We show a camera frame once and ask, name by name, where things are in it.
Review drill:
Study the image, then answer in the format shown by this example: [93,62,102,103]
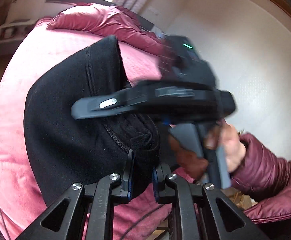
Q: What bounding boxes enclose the pink bed sheet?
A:
[0,17,198,240]

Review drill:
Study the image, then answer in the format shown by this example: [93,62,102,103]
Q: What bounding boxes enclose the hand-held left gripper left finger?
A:
[17,150,136,240]

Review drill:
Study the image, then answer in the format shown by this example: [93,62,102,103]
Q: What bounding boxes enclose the person's right forearm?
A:
[232,133,291,224]

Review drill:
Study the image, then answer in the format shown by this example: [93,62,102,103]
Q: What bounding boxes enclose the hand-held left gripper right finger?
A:
[152,164,269,240]

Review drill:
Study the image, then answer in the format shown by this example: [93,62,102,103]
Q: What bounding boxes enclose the black cable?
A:
[121,204,172,240]

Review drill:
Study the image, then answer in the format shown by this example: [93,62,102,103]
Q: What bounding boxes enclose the dark pink quilt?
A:
[47,2,166,55]

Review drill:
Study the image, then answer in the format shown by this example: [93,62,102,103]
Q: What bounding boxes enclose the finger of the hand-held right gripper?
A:
[71,82,156,120]

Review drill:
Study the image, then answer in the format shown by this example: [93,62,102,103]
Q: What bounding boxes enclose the person's right hand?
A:
[172,119,247,180]

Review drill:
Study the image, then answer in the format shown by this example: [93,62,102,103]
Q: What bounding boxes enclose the light curtain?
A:
[112,0,161,23]

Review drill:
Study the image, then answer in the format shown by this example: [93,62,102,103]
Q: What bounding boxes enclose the black pants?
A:
[24,35,171,203]

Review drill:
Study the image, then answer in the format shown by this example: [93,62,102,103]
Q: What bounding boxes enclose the grey nightstand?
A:
[0,20,36,60]

